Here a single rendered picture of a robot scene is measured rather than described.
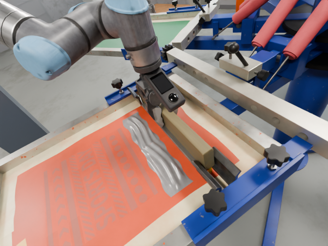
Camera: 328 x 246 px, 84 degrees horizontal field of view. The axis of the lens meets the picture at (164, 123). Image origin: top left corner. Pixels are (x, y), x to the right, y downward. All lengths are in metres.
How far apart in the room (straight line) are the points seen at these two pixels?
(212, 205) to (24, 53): 0.41
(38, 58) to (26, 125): 0.78
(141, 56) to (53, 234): 0.49
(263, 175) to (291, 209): 1.10
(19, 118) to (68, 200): 0.60
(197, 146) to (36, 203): 0.50
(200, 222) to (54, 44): 0.42
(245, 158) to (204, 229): 0.22
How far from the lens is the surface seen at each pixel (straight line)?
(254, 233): 1.46
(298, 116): 0.53
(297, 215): 1.55
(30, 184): 0.76
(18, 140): 1.16
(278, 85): 0.88
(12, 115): 1.10
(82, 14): 0.45
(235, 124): 0.56
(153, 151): 0.57
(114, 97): 0.77
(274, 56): 0.75
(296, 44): 0.74
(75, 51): 0.40
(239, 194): 0.44
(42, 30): 0.41
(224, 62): 0.66
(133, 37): 0.41
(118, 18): 0.40
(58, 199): 0.65
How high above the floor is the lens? 1.41
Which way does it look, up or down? 45 degrees down
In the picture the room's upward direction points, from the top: 19 degrees counter-clockwise
